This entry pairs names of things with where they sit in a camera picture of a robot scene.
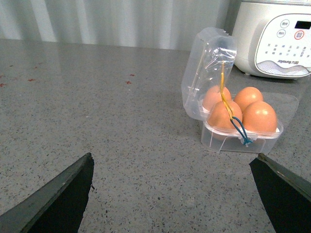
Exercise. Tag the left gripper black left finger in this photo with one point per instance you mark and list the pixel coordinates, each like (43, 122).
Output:
(57, 207)

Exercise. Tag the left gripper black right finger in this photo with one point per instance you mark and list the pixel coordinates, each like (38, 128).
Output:
(286, 196)

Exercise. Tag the clear plastic egg box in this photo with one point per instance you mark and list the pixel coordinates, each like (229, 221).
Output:
(210, 62)

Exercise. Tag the brown egg front left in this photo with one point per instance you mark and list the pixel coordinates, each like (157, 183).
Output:
(220, 117)

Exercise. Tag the brown egg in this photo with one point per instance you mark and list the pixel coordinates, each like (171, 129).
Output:
(248, 96)
(212, 97)
(220, 117)

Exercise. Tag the brown egg back right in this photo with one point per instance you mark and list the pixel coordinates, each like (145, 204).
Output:
(248, 96)

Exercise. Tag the brown egg back left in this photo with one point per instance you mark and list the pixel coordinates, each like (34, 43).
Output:
(212, 97)

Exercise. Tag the blue rubber band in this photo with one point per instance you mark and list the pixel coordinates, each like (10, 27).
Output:
(238, 125)

